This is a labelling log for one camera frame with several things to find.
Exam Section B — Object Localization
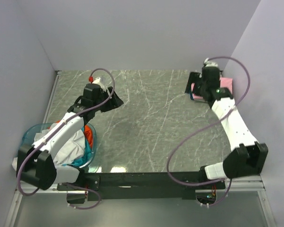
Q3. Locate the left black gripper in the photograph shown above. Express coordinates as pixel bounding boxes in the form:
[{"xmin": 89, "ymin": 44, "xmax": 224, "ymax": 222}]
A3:
[{"xmin": 93, "ymin": 87, "xmax": 124, "ymax": 113}]

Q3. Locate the blue plastic laundry basket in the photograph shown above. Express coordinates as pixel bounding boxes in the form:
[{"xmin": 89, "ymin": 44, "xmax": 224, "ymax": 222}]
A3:
[{"xmin": 21, "ymin": 122, "xmax": 97, "ymax": 175}]

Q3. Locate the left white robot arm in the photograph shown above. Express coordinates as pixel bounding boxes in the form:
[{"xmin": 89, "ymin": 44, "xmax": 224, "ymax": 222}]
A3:
[{"xmin": 17, "ymin": 83, "xmax": 123, "ymax": 190}]

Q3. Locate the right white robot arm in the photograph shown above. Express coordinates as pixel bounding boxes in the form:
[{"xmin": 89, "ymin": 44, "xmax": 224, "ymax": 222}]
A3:
[{"xmin": 185, "ymin": 66, "xmax": 268, "ymax": 189}]

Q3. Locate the white t shirt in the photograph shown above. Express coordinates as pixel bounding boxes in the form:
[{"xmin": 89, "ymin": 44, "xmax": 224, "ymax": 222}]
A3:
[{"xmin": 11, "ymin": 122, "xmax": 87, "ymax": 173}]

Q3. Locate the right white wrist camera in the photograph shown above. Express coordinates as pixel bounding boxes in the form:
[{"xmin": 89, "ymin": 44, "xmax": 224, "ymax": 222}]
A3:
[{"xmin": 202, "ymin": 58, "xmax": 219, "ymax": 68}]

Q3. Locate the orange t shirt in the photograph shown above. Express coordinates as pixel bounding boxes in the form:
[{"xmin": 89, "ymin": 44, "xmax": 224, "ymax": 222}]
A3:
[{"xmin": 64, "ymin": 125, "xmax": 94, "ymax": 147}]

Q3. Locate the teal t shirt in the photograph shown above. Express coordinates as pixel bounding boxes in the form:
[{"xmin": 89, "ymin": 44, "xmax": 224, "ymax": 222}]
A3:
[{"xmin": 63, "ymin": 138, "xmax": 94, "ymax": 168}]

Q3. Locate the pink t shirt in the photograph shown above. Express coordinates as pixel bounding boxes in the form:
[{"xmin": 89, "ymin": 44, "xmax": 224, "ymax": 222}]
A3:
[{"xmin": 190, "ymin": 77, "xmax": 233, "ymax": 99}]

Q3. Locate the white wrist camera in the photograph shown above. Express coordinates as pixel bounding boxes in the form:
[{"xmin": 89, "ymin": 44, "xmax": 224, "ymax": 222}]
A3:
[
  {"xmin": 202, "ymin": 58, "xmax": 219, "ymax": 68},
  {"xmin": 89, "ymin": 76, "xmax": 107, "ymax": 90}
]

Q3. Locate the folded blue printed t shirt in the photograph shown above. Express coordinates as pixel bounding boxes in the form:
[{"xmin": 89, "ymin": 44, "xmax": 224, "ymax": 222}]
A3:
[{"xmin": 189, "ymin": 93, "xmax": 206, "ymax": 103}]

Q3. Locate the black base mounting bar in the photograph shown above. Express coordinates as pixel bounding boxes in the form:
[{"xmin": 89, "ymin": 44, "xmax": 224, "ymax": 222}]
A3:
[{"xmin": 57, "ymin": 172, "xmax": 226, "ymax": 204}]

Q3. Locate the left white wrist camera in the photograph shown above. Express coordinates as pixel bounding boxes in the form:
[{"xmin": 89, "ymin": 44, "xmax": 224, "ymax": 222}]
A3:
[{"xmin": 89, "ymin": 76, "xmax": 107, "ymax": 90}]

